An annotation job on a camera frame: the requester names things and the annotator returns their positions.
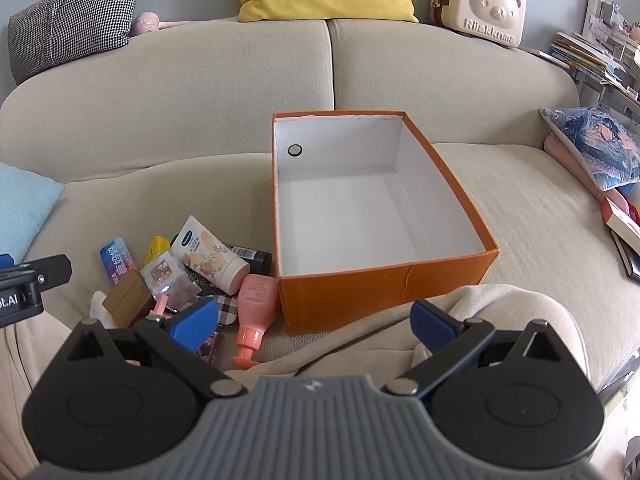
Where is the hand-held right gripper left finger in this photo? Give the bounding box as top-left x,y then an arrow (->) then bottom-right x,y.
65,296 -> 247,400

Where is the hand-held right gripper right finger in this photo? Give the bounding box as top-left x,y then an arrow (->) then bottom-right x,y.
381,299 -> 571,400

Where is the plaid case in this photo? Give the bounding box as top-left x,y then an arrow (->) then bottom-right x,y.
187,267 -> 240,330

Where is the pink bottle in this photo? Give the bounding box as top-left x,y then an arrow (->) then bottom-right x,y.
231,273 -> 281,367

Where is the blue packet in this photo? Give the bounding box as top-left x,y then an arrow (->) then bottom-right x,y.
99,236 -> 138,288

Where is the brown cardboard box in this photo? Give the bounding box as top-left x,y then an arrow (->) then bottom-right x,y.
102,270 -> 157,328

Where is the white hand cream tube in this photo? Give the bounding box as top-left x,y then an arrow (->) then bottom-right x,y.
171,215 -> 251,296

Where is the yellow tape measure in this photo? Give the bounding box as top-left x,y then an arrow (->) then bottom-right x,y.
145,235 -> 172,267

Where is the orange cardboard box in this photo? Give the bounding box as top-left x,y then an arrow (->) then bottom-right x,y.
271,109 -> 500,336

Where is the black tube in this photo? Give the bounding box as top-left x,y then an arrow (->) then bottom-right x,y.
227,244 -> 273,273

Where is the clear plastic packet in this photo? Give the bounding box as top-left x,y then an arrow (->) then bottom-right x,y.
157,275 -> 201,313
141,249 -> 185,297

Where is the light blue pillow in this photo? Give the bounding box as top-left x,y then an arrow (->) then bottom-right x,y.
0,161 -> 66,261

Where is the person's left leg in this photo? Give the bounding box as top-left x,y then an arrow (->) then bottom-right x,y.
0,310 -> 76,480

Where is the person's leg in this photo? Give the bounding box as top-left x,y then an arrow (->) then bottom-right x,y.
220,284 -> 598,461
0,310 -> 76,480

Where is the person's white sock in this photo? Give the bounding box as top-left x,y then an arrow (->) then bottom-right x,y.
90,290 -> 117,332

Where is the person's right leg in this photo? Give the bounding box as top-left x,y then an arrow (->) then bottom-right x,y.
220,284 -> 598,461

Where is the black book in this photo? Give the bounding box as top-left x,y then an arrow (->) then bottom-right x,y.
609,230 -> 640,281

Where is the pink cushion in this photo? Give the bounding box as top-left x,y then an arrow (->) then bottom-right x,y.
544,132 -> 608,203

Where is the red and white box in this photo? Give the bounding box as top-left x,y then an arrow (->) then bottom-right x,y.
600,196 -> 640,241

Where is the beige sofa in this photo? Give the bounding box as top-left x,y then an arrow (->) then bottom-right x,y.
0,17 -> 640,411

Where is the blue printed pillow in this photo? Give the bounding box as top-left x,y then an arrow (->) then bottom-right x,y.
539,106 -> 640,192

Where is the houndstooth pillow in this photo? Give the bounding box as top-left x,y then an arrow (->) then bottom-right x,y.
7,0 -> 142,86

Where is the pink plush toy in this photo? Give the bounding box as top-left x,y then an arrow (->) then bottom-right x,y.
130,11 -> 193,37

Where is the cream bear suitcase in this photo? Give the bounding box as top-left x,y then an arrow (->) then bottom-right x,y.
429,0 -> 528,50

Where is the stack of books and papers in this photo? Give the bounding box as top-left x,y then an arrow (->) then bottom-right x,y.
575,0 -> 640,121

